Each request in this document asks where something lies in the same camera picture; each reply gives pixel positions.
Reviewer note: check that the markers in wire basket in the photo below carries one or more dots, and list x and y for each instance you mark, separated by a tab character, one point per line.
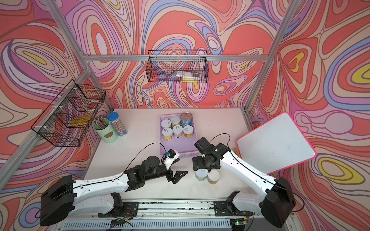
187	77

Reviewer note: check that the blue lid pencil jar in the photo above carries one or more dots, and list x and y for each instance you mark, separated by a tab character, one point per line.
114	119

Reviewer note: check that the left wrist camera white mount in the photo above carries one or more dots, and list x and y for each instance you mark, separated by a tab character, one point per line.
169	158

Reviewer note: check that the orange label can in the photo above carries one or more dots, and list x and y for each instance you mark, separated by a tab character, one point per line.
188	131

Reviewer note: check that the pink label can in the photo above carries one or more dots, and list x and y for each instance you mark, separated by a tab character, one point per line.
166	123

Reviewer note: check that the yellow item in wire basket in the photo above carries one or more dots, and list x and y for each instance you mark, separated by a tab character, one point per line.
80	122

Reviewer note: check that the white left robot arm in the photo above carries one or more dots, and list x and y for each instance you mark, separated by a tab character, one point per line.
102	196

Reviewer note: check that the black wire basket left wall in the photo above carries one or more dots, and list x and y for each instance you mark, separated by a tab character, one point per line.
75	99

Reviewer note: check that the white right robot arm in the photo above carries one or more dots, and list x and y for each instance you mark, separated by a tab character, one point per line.
274	199

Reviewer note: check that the beige lid can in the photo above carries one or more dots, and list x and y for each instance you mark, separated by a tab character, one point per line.
213	176

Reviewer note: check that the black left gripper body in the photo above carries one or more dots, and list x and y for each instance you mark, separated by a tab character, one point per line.
161	172

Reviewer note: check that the whiteboard with pink rim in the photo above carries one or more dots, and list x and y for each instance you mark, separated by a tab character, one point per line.
276	145

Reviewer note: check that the blue label soup can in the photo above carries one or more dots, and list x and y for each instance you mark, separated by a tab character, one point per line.
186	119

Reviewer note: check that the green label can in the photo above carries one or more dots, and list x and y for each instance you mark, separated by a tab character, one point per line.
201	174

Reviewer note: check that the black wire basket back wall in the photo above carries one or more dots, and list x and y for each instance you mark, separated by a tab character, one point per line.
163	65

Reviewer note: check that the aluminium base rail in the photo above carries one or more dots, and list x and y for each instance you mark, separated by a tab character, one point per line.
170	215

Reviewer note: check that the aluminium frame post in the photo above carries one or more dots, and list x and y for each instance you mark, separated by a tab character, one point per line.
287	18

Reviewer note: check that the purple perforated plastic basket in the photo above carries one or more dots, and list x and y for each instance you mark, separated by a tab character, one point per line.
184	146

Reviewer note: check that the silver pull tab can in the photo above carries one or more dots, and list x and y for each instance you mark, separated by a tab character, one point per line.
177	131

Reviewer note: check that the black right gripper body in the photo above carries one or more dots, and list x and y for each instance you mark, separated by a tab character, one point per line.
203	163

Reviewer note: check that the black wire basket wall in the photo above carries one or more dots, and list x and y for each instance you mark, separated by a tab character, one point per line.
163	65
75	99

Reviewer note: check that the green pencil cup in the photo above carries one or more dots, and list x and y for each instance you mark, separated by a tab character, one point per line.
104	129

